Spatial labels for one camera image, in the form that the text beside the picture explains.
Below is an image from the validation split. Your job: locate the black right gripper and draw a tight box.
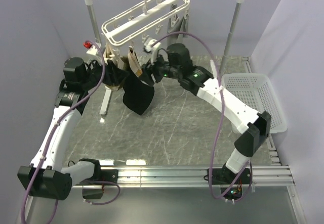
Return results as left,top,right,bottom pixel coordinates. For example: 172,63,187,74
139,50,182,87

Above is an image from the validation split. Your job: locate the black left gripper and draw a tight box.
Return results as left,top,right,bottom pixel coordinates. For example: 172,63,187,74
82,56,130,91

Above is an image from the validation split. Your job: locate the khaki underwear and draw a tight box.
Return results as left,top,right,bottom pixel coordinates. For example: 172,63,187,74
104,43,129,91

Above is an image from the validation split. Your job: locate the black underwear beige waistband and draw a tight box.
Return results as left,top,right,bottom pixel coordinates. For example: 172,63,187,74
121,48,155,115

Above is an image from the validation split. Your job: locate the white clip hanger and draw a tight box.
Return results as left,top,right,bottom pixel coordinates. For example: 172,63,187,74
101,0,190,48

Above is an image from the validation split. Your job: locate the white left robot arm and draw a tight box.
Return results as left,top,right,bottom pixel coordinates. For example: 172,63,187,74
17,57,118,200

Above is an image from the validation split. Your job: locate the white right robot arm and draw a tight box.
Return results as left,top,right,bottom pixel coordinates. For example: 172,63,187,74
140,40,271,184

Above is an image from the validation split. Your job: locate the grey hanging underwear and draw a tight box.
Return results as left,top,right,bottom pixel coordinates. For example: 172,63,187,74
167,9,189,46

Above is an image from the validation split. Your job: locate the white plastic basket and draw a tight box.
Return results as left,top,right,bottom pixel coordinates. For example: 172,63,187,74
221,73,288,134

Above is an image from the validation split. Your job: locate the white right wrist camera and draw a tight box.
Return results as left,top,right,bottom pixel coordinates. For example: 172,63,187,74
144,37,161,65

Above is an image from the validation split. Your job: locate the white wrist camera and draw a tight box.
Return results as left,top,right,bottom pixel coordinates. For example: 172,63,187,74
144,37,161,65
83,41,101,63

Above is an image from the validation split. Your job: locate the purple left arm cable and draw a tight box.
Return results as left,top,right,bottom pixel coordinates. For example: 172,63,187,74
19,41,121,224

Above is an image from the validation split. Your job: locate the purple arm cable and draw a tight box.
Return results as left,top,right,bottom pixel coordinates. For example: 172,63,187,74
19,41,121,224
151,31,254,204

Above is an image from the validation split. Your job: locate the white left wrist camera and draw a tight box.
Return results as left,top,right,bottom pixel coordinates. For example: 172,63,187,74
83,41,101,63

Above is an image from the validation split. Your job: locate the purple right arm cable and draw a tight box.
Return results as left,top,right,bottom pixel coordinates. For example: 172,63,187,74
151,31,254,204

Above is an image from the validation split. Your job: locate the aluminium mounting rail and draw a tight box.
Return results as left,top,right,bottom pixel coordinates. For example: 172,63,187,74
70,165,296,188

